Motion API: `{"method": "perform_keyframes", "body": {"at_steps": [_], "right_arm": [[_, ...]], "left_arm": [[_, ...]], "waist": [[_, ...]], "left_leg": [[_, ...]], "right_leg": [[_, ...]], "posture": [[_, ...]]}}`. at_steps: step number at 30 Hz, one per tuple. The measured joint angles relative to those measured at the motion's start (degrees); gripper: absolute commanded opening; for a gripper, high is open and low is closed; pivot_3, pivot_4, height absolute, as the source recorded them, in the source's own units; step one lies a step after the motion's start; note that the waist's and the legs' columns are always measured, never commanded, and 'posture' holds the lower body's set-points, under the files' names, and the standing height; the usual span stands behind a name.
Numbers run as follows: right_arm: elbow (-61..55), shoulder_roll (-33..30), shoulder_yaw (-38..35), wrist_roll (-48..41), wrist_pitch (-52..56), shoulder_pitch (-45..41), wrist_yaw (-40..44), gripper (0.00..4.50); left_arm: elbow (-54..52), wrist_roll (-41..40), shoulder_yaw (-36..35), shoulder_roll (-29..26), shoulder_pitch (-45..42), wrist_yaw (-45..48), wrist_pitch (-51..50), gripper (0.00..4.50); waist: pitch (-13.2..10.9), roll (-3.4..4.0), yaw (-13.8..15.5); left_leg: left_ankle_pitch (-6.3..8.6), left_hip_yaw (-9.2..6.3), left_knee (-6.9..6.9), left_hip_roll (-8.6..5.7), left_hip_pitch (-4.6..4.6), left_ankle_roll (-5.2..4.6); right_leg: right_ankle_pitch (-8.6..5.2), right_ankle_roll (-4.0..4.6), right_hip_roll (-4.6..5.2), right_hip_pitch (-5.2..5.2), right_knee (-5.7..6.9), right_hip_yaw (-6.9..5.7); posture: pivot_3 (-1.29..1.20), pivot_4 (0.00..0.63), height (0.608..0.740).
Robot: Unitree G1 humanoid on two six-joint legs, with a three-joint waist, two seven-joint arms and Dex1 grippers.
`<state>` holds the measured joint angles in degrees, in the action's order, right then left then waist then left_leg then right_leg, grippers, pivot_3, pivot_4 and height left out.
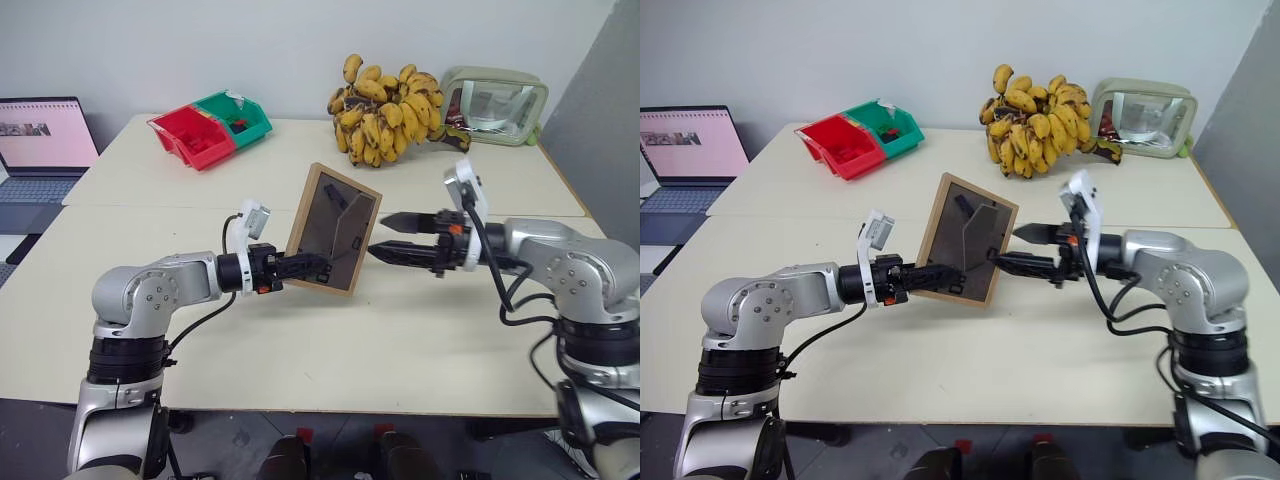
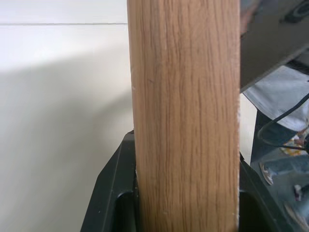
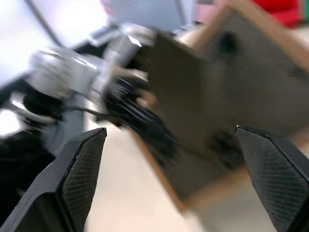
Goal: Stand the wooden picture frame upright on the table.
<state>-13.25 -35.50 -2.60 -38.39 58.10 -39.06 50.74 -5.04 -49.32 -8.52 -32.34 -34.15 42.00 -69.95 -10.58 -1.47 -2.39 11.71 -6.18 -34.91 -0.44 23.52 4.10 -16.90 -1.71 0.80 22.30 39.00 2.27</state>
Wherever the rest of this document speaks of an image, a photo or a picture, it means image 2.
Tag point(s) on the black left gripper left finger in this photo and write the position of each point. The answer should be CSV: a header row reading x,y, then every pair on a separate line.
x,y
113,188

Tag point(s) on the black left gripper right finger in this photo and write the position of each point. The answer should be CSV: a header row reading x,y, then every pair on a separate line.
x,y
256,207

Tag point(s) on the wooden plank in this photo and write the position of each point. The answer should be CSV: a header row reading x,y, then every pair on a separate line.
x,y
186,116

